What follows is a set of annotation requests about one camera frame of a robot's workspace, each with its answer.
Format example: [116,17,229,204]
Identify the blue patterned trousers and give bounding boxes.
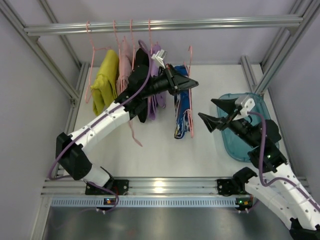
[173,64,195,140]

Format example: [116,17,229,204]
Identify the pink hanger of blue trousers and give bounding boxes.
[184,45,194,139]

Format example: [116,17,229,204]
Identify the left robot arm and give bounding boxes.
[56,64,199,192]

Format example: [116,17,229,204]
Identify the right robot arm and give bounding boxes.
[198,95,320,240]

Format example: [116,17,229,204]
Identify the purple trousers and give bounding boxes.
[147,58,166,120]

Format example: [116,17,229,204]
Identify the black trousers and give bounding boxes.
[132,48,150,123]

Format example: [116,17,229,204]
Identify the pink trousers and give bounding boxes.
[115,35,144,147]

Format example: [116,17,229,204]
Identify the yellow trousers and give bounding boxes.
[90,49,119,116]

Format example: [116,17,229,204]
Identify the pink hanger of purple trousers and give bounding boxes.
[148,18,155,56]

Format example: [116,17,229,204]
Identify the pink hanger of black trousers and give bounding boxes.
[129,19,137,71]

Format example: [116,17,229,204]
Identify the pink hanger of yellow trousers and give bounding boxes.
[84,20,112,104]

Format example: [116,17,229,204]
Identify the teal plastic bin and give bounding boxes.
[219,92,282,163]

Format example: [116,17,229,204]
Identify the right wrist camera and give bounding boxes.
[235,94,256,118]

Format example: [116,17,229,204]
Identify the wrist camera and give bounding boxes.
[235,94,256,118]
[151,49,168,69]

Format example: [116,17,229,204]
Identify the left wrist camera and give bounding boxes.
[151,49,168,69]

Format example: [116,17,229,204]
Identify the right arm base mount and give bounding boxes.
[216,178,247,197]

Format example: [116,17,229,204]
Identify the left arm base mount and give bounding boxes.
[85,179,130,196]

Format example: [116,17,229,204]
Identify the aluminium hanging rail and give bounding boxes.
[23,14,304,36]

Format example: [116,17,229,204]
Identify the grey slotted cable duct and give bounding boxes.
[51,197,253,208]

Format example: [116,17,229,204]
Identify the aluminium front rail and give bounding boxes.
[41,177,231,197]

